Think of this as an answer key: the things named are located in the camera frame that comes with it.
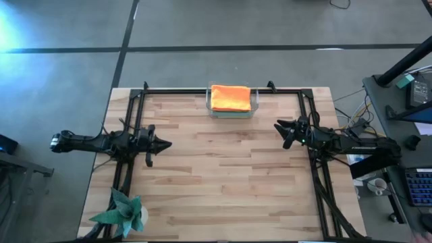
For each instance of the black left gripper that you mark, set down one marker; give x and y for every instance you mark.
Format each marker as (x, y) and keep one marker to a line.
(145, 140)

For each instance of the black computer keyboard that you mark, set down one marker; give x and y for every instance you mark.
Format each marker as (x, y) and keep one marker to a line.
(420, 187)

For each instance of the orange microfiber towel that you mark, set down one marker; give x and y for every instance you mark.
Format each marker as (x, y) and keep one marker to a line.
(231, 98)

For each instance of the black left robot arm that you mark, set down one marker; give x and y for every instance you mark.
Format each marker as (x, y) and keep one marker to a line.
(91, 141)

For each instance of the black aluminium frame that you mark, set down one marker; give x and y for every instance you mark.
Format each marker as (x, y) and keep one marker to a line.
(222, 91)

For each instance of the clear plastic bin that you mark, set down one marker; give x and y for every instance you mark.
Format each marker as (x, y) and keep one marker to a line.
(254, 104)

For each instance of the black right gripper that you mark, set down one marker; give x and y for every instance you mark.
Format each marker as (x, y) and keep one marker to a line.
(303, 133)

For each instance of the black round pole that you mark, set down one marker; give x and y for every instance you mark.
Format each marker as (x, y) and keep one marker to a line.
(405, 62)

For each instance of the white mug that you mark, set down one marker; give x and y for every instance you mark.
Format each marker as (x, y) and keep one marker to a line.
(376, 185)

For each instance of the blue folder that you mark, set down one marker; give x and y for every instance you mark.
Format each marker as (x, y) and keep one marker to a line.
(422, 116)

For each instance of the grey side desk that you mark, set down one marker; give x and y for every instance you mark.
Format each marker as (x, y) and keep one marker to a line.
(381, 98)

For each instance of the person's hand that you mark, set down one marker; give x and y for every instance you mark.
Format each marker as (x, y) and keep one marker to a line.
(423, 239)

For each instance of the white paper sheet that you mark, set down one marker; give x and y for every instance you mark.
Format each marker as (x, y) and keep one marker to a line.
(424, 129)

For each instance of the small teal box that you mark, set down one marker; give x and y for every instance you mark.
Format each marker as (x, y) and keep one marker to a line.
(405, 81)

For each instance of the black power adapter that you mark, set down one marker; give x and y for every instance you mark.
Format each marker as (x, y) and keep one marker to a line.
(419, 92)

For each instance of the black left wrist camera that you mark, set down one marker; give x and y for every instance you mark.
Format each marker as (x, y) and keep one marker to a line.
(149, 159)

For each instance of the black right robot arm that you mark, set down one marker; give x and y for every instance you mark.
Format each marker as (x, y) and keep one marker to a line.
(364, 145)

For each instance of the black computer mouse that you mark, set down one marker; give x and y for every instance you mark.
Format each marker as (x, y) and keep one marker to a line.
(412, 141)

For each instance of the teal artificial plant white pot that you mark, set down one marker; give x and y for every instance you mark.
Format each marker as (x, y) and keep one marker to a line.
(126, 212)

